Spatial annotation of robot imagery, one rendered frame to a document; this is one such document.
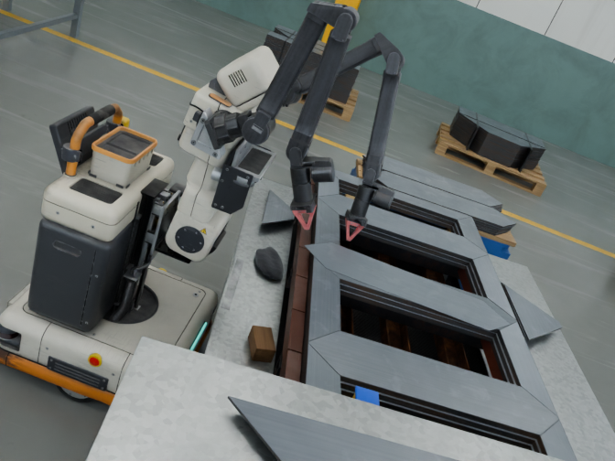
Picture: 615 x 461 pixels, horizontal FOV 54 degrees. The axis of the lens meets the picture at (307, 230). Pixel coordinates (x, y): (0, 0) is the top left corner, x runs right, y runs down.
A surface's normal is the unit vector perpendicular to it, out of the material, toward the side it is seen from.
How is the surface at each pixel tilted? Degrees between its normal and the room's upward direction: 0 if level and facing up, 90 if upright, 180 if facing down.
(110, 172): 92
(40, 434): 0
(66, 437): 0
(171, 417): 0
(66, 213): 90
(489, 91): 90
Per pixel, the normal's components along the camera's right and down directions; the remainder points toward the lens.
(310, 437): 0.33, -0.82
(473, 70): -0.17, 0.44
